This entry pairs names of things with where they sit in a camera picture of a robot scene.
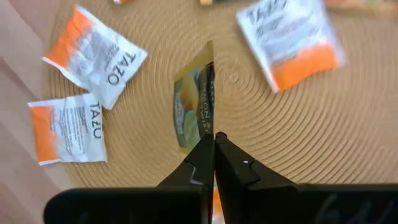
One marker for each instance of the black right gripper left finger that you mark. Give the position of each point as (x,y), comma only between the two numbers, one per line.
(199,174)

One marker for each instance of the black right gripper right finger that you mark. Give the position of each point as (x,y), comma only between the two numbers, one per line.
(236,174)

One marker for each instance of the yellow green black tea packet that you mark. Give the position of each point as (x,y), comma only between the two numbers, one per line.
(192,102)
(206,2)

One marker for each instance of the white orange Tazo tea packet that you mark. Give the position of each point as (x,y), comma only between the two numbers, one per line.
(74,130)
(289,40)
(122,1)
(218,202)
(96,59)

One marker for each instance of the round woven straw placemat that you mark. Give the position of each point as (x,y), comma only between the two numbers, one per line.
(280,140)

